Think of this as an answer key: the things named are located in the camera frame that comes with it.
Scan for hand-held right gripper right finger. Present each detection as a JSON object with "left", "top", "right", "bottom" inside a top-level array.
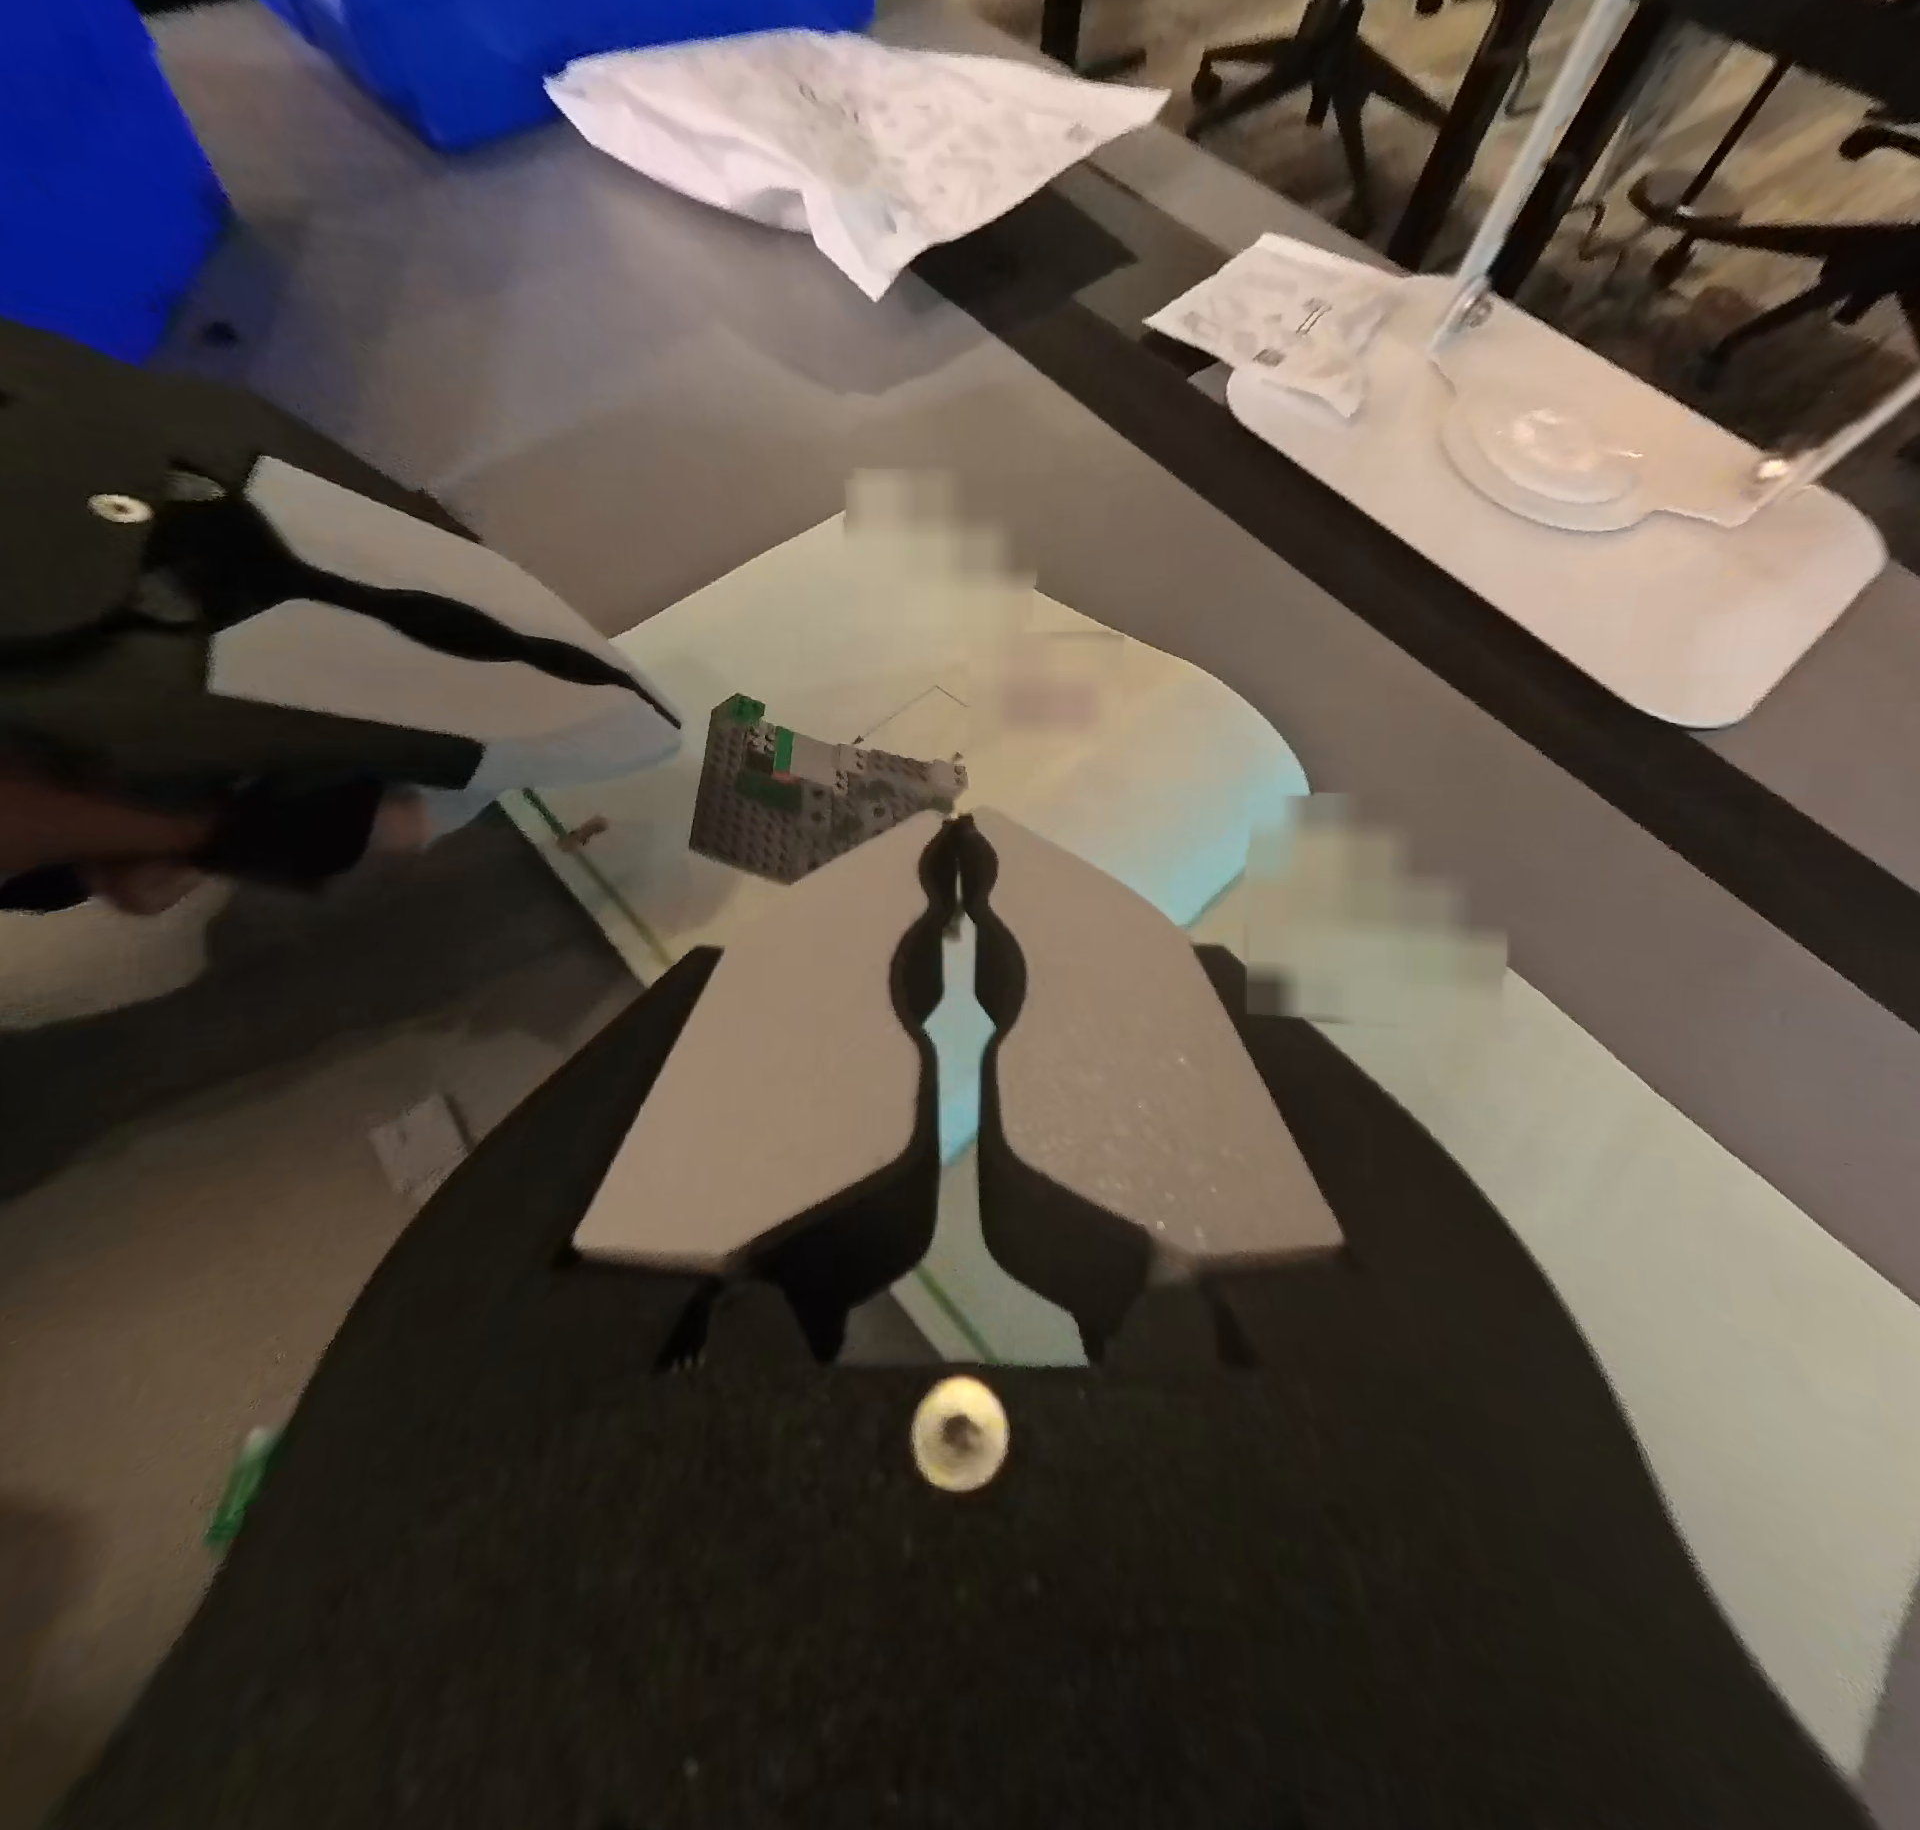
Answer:
[{"left": 960, "top": 806, "right": 1349, "bottom": 1364}]

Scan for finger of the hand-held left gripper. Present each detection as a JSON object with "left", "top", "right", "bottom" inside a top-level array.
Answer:
[
  {"left": 236, "top": 453, "right": 689, "bottom": 725},
  {"left": 206, "top": 596, "right": 689, "bottom": 791}
]

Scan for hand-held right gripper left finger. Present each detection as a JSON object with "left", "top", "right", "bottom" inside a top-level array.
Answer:
[{"left": 571, "top": 810, "right": 964, "bottom": 1362}]

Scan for brick building instruction booklet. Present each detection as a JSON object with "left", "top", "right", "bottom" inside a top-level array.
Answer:
[{"left": 494, "top": 509, "right": 1920, "bottom": 1771}]

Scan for pale grey square brick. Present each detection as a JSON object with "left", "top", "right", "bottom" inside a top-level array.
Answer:
[{"left": 372, "top": 1094, "right": 471, "bottom": 1199}]

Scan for green LEGO brick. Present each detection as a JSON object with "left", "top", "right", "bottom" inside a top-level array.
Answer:
[{"left": 206, "top": 1424, "right": 291, "bottom": 1550}]

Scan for grey desk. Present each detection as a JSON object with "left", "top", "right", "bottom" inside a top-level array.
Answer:
[{"left": 0, "top": 0, "right": 1920, "bottom": 1830}]

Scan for white desk lamp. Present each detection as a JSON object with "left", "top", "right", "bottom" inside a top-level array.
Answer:
[{"left": 1226, "top": 0, "right": 1920, "bottom": 731}]

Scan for person's left hand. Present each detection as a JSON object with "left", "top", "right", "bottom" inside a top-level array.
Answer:
[{"left": 0, "top": 783, "right": 427, "bottom": 920}]

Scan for blue plastic storage bin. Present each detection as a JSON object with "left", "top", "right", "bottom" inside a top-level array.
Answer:
[
  {"left": 181, "top": 0, "right": 885, "bottom": 156},
  {"left": 0, "top": 0, "right": 236, "bottom": 366}
]

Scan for small crumpled white paper bag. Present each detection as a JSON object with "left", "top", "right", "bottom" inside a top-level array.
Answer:
[{"left": 1144, "top": 232, "right": 1410, "bottom": 426}]

